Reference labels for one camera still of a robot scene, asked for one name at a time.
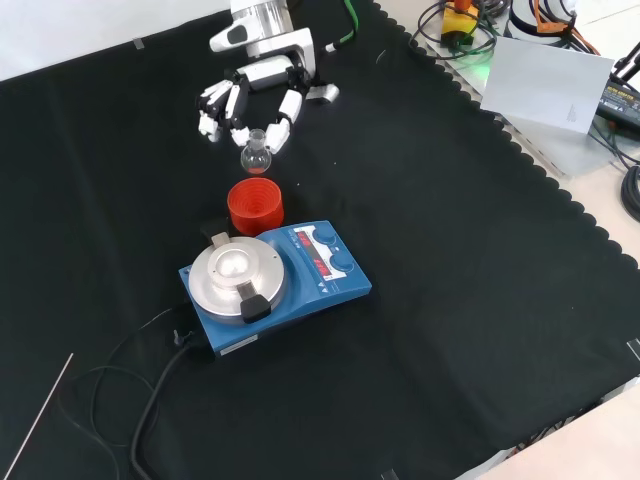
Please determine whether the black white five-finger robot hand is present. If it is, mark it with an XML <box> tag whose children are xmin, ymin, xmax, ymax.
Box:
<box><xmin>197</xmin><ymin>28</ymin><xmax>341</xmax><ymax>156</ymax></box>

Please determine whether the blue heater with steel top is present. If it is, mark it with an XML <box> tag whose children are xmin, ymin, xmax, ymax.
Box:
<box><xmin>178</xmin><ymin>218</ymin><xmax>374</xmax><ymax>362</ymax></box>

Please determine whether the yellow stop button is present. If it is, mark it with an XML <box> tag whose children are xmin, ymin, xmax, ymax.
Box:
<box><xmin>441</xmin><ymin>0</ymin><xmax>480</xmax><ymax>40</ymax></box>

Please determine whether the black bench cloth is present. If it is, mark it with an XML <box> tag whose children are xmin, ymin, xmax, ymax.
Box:
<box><xmin>0</xmin><ymin>0</ymin><xmax>640</xmax><ymax>480</ymax></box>

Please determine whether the black power adapter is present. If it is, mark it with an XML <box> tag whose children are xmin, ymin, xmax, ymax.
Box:
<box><xmin>596</xmin><ymin>79</ymin><xmax>640</xmax><ymax>130</ymax></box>

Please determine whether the thin metal rod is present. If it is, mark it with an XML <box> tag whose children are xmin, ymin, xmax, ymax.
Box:
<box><xmin>1</xmin><ymin>352</ymin><xmax>75</xmax><ymax>480</ymax></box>

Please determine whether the green robot cable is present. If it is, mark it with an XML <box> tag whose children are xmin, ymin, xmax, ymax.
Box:
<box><xmin>324</xmin><ymin>0</ymin><xmax>358</xmax><ymax>54</ymax></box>

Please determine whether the grey metal base plate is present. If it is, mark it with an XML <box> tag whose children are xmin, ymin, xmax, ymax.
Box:
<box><xmin>423</xmin><ymin>23</ymin><xmax>640</xmax><ymax>179</ymax></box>

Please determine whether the thin black probe cable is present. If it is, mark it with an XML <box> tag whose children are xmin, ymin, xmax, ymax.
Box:
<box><xmin>56</xmin><ymin>305</ymin><xmax>187</xmax><ymax>480</ymax></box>

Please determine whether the thick black heater power cable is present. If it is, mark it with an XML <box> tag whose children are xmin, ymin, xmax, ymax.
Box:
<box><xmin>130</xmin><ymin>343</ymin><xmax>201</xmax><ymax>480</ymax></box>

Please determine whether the coiled black cable bundle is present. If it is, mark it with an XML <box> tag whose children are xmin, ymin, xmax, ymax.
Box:
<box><xmin>619</xmin><ymin>164</ymin><xmax>640</xmax><ymax>224</ymax></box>

